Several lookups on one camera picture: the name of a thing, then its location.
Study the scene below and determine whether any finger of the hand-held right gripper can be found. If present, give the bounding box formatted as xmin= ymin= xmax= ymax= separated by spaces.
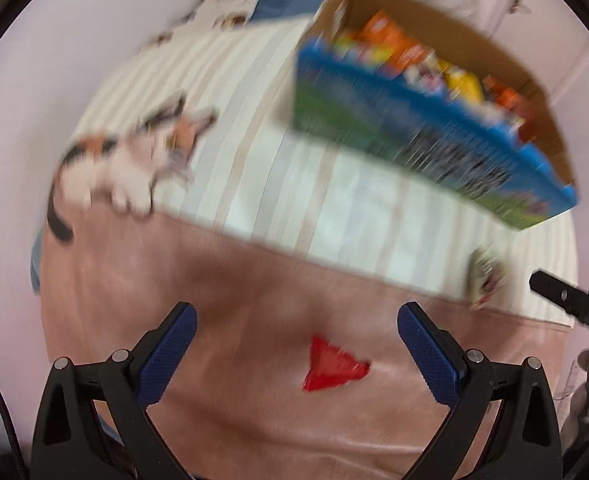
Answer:
xmin=529 ymin=270 xmax=589 ymax=333

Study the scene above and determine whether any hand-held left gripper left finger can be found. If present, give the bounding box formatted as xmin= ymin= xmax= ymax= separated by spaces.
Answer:
xmin=31 ymin=301 xmax=198 ymax=480

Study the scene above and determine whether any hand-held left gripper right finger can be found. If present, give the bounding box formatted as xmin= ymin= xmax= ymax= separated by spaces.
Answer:
xmin=397 ymin=301 xmax=563 ymax=480

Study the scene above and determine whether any white berry cookie packet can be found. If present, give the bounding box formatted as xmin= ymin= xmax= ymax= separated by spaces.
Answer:
xmin=467 ymin=245 xmax=508 ymax=308

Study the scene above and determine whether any red triangular packet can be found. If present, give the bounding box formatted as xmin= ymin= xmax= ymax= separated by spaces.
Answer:
xmin=302 ymin=335 xmax=371 ymax=392

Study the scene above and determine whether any printed carton box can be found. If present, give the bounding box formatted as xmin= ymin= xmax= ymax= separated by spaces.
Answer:
xmin=292 ymin=0 xmax=578 ymax=231

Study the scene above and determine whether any person's right hand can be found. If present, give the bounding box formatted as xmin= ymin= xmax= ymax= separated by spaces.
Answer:
xmin=557 ymin=347 xmax=589 ymax=453

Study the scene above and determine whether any striped cat print blanket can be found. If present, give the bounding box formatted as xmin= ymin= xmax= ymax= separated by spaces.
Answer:
xmin=29 ymin=15 xmax=580 ymax=480

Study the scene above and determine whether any pile of assorted snack packets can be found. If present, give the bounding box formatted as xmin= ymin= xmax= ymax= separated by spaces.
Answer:
xmin=332 ymin=10 xmax=535 ymax=143

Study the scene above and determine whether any blue cloth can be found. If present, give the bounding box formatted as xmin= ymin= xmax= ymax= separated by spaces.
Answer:
xmin=254 ymin=0 xmax=325 ymax=23

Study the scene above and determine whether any black cable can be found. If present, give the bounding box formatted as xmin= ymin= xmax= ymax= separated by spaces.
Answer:
xmin=0 ymin=345 xmax=30 ymax=480

